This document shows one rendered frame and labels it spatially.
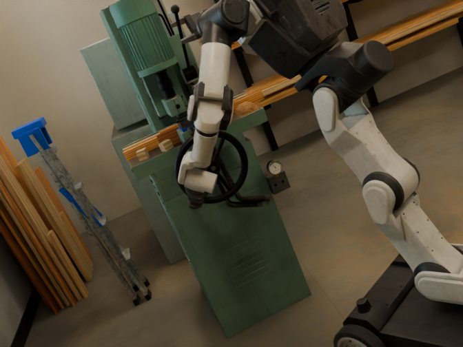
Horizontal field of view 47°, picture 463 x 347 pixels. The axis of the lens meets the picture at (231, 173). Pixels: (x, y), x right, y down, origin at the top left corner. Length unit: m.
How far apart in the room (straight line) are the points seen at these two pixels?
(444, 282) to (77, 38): 3.56
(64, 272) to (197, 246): 1.44
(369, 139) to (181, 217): 0.89
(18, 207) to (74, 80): 1.52
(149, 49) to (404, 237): 1.21
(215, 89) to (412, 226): 0.78
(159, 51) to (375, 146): 0.96
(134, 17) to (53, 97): 2.53
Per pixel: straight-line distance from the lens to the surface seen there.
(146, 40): 2.24
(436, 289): 1.89
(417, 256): 1.91
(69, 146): 4.73
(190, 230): 2.29
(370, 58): 1.64
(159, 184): 2.22
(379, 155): 1.79
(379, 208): 1.79
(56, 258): 3.55
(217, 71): 1.59
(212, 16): 1.64
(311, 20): 1.67
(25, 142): 2.96
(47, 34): 4.66
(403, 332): 1.94
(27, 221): 3.51
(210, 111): 1.59
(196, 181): 1.73
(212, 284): 2.40
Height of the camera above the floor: 1.36
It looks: 17 degrees down
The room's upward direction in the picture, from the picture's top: 23 degrees counter-clockwise
